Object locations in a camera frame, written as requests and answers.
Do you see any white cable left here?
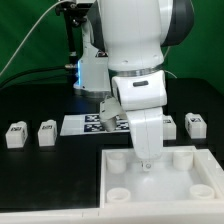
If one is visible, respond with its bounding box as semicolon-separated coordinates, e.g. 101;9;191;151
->
0;0;73;78

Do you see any black camera stand pole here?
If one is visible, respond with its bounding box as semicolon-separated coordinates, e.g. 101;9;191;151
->
55;3;86;84

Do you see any white marker sheet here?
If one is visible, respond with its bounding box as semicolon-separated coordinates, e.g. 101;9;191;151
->
59;113;132;137

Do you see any white cable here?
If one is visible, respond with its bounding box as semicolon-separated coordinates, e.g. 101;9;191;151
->
0;0;73;78
164;44;178;80

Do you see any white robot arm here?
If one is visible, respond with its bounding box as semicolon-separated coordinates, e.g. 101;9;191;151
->
87;0;194;171

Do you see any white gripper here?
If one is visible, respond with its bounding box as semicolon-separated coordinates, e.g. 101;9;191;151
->
126;107;163;172

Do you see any black cable left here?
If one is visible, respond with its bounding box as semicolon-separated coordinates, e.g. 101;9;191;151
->
0;65;76;90

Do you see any white cable right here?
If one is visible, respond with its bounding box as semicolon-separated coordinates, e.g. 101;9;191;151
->
164;44;178;80

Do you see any white square table top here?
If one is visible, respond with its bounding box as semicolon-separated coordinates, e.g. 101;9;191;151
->
100;146;224;208

